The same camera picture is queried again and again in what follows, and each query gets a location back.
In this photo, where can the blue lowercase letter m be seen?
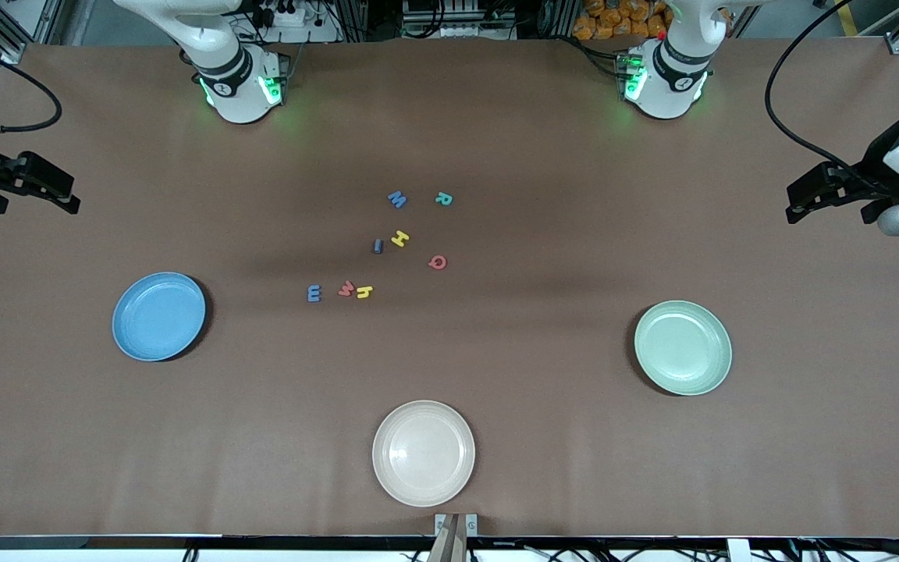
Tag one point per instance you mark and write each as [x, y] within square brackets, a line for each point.
[314, 293]

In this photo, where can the red lowercase letter w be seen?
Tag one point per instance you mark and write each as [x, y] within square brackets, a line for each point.
[346, 289]

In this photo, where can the yellow lowercase letter h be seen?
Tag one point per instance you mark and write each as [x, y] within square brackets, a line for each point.
[364, 293]

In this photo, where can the blue uppercase letter M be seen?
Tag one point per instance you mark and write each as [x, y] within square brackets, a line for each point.
[397, 200]

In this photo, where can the yellow uppercase letter H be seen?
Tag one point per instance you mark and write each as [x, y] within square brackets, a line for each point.
[400, 239]

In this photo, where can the teal uppercase letter R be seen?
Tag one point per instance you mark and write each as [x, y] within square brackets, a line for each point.
[443, 199]

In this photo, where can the red uppercase letter Q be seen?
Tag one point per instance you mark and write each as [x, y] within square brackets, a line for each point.
[431, 262]

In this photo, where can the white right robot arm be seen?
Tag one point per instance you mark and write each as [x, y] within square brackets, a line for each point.
[235, 97]

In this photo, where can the blue plate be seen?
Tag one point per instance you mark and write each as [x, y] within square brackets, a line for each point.
[157, 312]

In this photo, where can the light green plate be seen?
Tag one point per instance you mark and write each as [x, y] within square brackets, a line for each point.
[682, 347]

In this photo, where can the orange packaged items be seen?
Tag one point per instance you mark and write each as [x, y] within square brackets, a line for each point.
[613, 19]

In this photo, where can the white power strip with plugs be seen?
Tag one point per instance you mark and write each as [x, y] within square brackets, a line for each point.
[286, 16]

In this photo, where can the brown table cover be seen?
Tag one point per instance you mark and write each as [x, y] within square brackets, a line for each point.
[543, 437]

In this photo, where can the long white power strip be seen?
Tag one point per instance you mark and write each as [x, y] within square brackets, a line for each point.
[477, 32]

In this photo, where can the beige plate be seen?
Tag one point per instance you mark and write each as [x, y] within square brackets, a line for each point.
[424, 453]

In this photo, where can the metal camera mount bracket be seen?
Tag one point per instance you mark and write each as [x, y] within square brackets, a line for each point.
[456, 527]

